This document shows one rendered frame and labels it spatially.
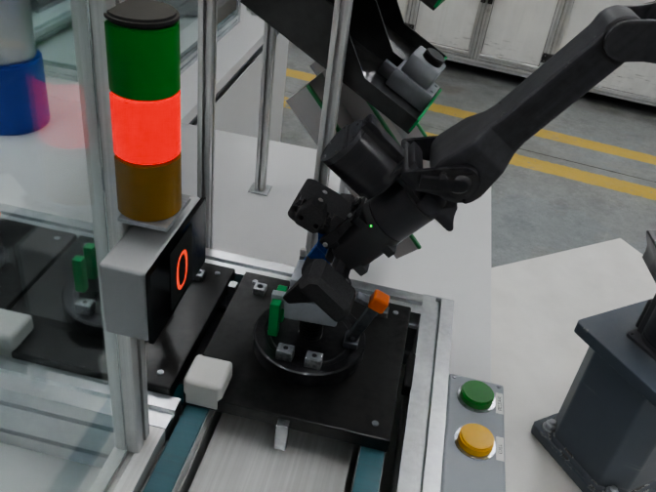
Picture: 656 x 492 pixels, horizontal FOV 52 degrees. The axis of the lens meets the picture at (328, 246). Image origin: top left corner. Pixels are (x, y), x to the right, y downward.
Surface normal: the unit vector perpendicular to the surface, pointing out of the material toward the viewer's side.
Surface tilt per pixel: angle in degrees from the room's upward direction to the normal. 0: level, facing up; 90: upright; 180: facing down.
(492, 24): 90
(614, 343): 0
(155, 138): 90
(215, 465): 0
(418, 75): 90
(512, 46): 90
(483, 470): 0
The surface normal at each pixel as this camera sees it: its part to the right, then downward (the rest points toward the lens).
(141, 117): 0.09, 0.58
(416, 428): 0.11, -0.81
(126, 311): -0.20, 0.54
